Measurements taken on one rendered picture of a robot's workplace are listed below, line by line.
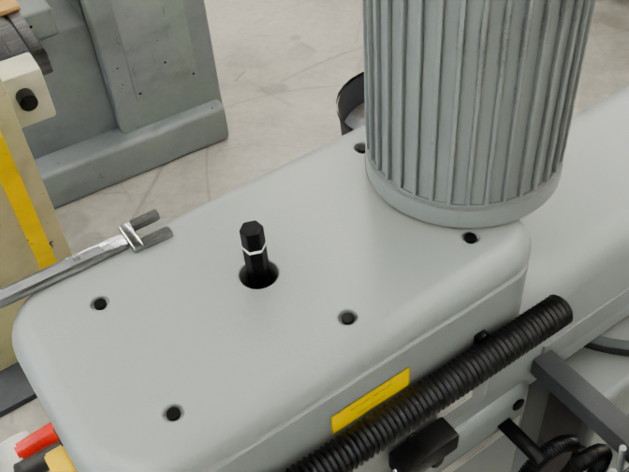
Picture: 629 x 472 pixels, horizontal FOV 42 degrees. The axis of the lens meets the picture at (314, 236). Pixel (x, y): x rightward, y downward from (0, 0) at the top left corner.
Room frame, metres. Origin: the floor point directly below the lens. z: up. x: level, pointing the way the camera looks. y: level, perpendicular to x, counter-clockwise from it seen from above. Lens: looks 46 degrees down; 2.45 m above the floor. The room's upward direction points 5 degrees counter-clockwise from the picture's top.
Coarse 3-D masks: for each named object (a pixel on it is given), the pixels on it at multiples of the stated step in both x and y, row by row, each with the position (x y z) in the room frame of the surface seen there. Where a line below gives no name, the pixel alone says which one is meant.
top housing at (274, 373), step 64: (256, 192) 0.62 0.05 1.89; (320, 192) 0.61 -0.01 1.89; (128, 256) 0.55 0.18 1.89; (192, 256) 0.54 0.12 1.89; (320, 256) 0.52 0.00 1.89; (384, 256) 0.52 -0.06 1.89; (448, 256) 0.51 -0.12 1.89; (512, 256) 0.51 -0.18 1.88; (64, 320) 0.47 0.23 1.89; (128, 320) 0.47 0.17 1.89; (192, 320) 0.46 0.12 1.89; (256, 320) 0.45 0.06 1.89; (320, 320) 0.45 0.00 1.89; (384, 320) 0.44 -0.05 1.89; (448, 320) 0.46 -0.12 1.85; (64, 384) 0.40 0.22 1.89; (128, 384) 0.40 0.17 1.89; (192, 384) 0.39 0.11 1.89; (256, 384) 0.39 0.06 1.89; (320, 384) 0.39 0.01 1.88; (384, 384) 0.42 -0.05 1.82; (128, 448) 0.34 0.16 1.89; (192, 448) 0.34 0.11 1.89; (256, 448) 0.35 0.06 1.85
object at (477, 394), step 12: (480, 384) 0.50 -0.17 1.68; (468, 396) 0.49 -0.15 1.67; (480, 396) 0.50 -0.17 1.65; (456, 408) 0.48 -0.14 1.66; (468, 408) 0.49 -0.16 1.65; (432, 420) 0.47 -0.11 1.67; (396, 444) 0.44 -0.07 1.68; (384, 456) 0.43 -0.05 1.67; (360, 468) 0.42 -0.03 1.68; (372, 468) 0.42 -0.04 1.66
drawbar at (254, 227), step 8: (248, 224) 0.51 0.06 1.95; (256, 224) 0.51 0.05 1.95; (240, 232) 0.51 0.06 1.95; (248, 232) 0.50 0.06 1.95; (256, 232) 0.50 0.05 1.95; (248, 240) 0.50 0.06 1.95; (256, 240) 0.50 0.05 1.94; (264, 240) 0.51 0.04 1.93; (248, 248) 0.50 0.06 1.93; (256, 248) 0.50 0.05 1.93; (264, 248) 0.51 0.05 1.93; (248, 256) 0.50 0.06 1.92; (256, 256) 0.50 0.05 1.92; (264, 256) 0.50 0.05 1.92; (248, 264) 0.50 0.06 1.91; (256, 264) 0.50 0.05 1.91; (264, 264) 0.50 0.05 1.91; (248, 272) 0.50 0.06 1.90; (256, 272) 0.50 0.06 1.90; (264, 272) 0.50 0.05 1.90; (248, 280) 0.51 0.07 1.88; (256, 280) 0.50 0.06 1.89; (264, 280) 0.50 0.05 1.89; (256, 288) 0.50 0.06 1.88
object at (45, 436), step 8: (48, 424) 0.48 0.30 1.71; (40, 432) 0.47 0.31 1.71; (48, 432) 0.47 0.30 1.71; (24, 440) 0.47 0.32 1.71; (32, 440) 0.47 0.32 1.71; (40, 440) 0.47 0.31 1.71; (48, 440) 0.47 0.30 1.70; (56, 440) 0.47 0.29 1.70; (16, 448) 0.46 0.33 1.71; (24, 448) 0.46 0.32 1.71; (32, 448) 0.46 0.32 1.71; (40, 448) 0.46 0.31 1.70; (24, 456) 0.45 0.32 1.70
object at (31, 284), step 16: (128, 224) 0.58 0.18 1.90; (144, 224) 0.59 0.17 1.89; (112, 240) 0.56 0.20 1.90; (128, 240) 0.56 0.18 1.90; (144, 240) 0.56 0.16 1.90; (160, 240) 0.56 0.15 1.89; (80, 256) 0.54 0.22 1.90; (96, 256) 0.54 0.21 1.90; (112, 256) 0.55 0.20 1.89; (48, 272) 0.53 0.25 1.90; (64, 272) 0.53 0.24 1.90; (0, 288) 0.51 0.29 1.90; (16, 288) 0.51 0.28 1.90; (32, 288) 0.51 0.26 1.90; (0, 304) 0.49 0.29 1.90
